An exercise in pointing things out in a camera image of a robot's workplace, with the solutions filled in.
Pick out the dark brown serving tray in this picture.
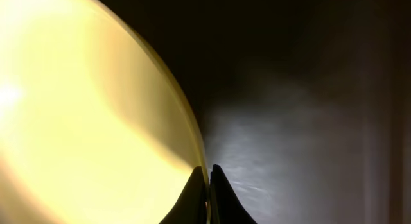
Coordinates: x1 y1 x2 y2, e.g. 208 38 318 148
100 0 410 223

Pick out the yellow plate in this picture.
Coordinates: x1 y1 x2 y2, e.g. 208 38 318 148
1 0 206 223

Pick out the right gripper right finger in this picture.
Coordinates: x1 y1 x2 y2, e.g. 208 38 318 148
210 164 256 224

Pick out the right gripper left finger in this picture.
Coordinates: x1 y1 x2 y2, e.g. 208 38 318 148
160 166 207 224

